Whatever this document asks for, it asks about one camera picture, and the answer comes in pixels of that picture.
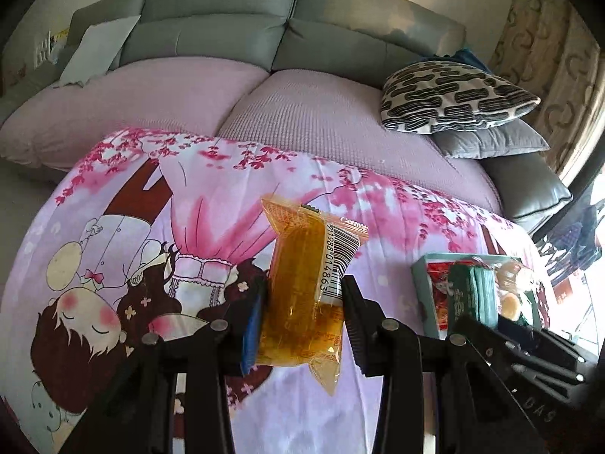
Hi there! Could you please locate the beige patterned curtain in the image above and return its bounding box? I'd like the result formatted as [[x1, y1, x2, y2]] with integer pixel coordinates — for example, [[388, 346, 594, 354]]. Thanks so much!
[[489, 0, 604, 185]]

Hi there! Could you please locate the grey sofa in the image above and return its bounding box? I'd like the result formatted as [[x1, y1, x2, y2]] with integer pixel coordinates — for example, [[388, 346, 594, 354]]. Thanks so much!
[[0, 0, 574, 233]]

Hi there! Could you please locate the grey paper sheet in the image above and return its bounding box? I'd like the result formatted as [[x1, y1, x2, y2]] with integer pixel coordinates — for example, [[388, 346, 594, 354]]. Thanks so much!
[[55, 16, 141, 87]]

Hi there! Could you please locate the pink knitted sofa cover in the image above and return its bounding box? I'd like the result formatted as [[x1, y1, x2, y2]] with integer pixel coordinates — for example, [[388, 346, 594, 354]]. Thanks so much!
[[1, 58, 503, 213]]

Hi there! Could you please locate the red cartoon snack packet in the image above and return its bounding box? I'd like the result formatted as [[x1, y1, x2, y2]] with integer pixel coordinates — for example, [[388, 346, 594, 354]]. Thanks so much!
[[427, 258, 474, 338]]

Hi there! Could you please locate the clear packet steamed cake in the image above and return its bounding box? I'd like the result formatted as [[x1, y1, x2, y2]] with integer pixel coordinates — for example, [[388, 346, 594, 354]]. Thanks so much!
[[494, 258, 535, 321]]

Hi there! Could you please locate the pink cartoon printed cloth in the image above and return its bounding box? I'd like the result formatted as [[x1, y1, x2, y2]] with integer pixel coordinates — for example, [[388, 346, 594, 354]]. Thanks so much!
[[1, 129, 546, 453]]

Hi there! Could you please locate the black white patterned pillow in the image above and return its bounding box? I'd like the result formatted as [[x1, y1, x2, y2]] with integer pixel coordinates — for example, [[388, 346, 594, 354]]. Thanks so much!
[[380, 59, 540, 135]]

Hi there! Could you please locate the orange jelly packet with barcode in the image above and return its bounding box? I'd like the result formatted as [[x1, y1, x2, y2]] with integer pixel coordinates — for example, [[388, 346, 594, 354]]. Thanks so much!
[[256, 196, 369, 396]]

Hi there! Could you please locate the dark green foil snack packet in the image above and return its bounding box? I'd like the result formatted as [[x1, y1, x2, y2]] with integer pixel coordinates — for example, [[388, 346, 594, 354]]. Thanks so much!
[[519, 291, 543, 330]]

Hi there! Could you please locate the teal-rimmed white tray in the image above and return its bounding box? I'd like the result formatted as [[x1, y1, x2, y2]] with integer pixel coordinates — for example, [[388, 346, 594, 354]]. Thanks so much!
[[412, 253, 550, 338]]

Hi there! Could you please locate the green snack box packet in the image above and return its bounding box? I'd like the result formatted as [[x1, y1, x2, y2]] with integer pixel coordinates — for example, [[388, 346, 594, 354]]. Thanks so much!
[[447, 263, 498, 332]]

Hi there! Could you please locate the grey cushion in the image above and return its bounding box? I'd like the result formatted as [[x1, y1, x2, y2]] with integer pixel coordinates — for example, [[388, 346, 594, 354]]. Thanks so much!
[[432, 119, 550, 160]]

